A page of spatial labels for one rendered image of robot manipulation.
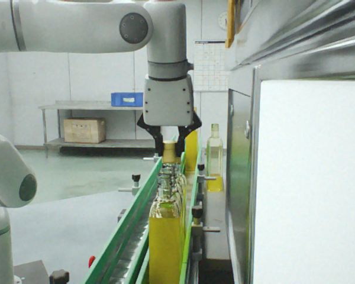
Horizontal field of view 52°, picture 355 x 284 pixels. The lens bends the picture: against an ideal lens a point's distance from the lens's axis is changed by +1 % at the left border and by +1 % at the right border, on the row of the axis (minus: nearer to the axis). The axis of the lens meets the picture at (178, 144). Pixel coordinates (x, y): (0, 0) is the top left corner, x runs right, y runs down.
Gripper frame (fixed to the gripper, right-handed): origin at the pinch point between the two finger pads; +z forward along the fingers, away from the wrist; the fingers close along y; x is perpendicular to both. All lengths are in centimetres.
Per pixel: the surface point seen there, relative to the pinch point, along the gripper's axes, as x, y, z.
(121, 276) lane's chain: 10.1, 10.5, 27.2
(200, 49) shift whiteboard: -569, 18, 84
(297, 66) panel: 50, -13, -28
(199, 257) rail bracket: 1.8, -6.4, 28.3
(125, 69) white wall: -560, 151, 116
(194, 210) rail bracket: -1.3, -5.1, 17.2
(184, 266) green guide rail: 17.5, -4.2, 16.4
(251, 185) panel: 37.7, -12.9, -13.9
